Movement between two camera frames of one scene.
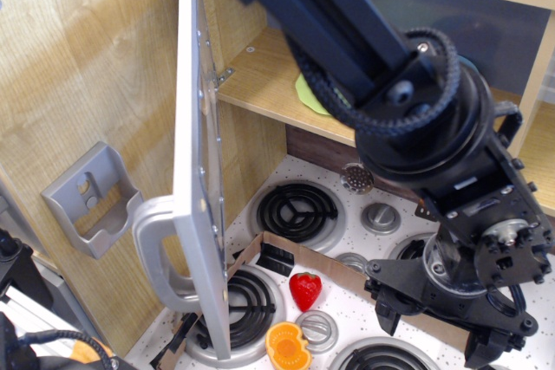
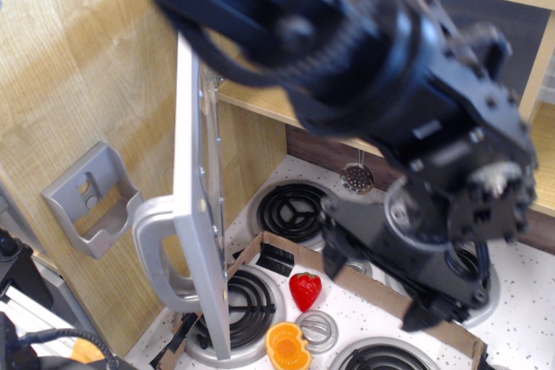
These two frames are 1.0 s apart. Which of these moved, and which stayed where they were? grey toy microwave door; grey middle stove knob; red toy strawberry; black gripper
Moved: black gripper
Stayed: red toy strawberry; grey middle stove knob; grey toy microwave door
